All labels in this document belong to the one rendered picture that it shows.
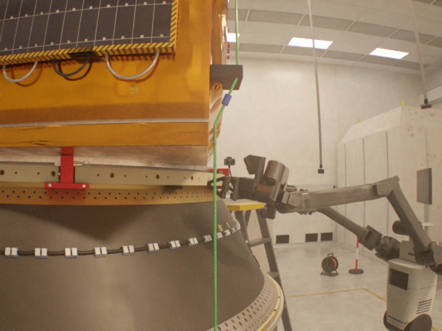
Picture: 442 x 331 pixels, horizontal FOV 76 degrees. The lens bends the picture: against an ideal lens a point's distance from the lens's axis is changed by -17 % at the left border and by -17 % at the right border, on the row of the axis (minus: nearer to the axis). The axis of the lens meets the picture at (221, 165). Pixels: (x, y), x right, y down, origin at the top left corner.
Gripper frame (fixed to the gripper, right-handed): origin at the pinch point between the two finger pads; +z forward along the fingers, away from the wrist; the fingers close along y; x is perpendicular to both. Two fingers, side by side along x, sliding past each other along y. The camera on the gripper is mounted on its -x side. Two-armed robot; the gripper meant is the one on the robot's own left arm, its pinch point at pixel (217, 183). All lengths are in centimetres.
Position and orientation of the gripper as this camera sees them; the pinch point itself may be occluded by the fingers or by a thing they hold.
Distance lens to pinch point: 108.4
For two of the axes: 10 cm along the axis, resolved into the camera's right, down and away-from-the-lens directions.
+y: -5.2, -0.5, -8.5
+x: -1.5, 9.9, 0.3
